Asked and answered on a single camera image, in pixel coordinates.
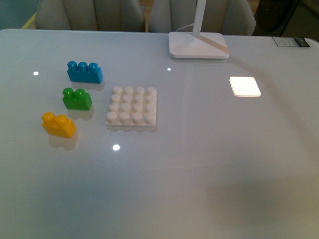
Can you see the green two-stud block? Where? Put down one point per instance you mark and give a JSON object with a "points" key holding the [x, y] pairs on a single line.
{"points": [[76, 100]]}

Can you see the white studded base plate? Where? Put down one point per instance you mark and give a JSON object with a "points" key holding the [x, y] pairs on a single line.
{"points": [[133, 107]]}

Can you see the yellow two-stud block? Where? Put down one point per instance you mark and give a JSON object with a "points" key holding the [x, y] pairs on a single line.
{"points": [[58, 125]]}

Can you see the beige left chair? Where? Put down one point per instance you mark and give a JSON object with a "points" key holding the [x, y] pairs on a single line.
{"points": [[93, 15]]}

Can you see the blue three-stud block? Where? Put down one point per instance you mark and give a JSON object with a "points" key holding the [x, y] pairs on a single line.
{"points": [[84, 73]]}

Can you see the white desk lamp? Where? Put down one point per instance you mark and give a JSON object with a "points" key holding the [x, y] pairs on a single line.
{"points": [[197, 45]]}

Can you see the table label sticker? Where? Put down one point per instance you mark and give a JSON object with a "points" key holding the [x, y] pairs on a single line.
{"points": [[290, 41]]}

